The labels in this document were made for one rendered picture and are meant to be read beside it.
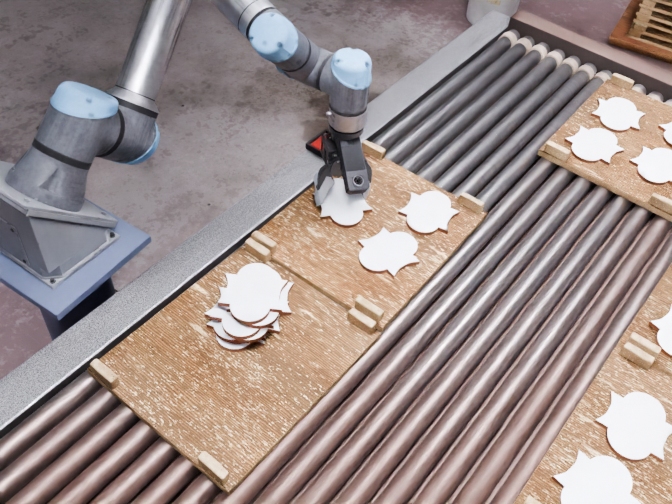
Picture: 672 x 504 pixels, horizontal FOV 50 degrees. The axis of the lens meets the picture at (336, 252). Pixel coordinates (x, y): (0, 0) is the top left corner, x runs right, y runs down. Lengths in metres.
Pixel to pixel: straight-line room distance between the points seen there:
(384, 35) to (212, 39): 0.89
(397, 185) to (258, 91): 1.92
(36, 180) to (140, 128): 0.25
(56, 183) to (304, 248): 0.50
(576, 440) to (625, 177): 0.74
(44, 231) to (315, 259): 0.53
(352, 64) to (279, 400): 0.62
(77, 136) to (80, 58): 2.35
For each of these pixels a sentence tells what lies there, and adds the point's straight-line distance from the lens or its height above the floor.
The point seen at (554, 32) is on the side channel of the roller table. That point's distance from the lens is 2.30.
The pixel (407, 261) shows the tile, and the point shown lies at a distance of 1.50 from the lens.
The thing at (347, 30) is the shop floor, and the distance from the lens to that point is 3.99.
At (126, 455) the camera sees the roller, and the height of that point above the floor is 0.91.
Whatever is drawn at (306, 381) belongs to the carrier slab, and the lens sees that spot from 1.32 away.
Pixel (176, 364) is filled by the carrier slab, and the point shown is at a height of 0.94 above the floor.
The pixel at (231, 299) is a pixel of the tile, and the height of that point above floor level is 1.02.
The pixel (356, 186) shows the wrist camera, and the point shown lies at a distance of 1.44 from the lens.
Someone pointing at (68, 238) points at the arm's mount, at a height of 0.96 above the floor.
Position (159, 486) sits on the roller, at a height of 0.92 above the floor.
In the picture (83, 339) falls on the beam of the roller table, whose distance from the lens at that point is 1.45.
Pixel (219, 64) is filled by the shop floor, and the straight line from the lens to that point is 3.70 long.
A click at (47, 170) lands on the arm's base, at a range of 1.50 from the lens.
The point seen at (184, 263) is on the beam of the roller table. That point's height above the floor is 0.92.
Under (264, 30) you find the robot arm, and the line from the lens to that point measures 1.31.
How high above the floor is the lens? 2.06
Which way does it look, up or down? 48 degrees down
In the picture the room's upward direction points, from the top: 5 degrees clockwise
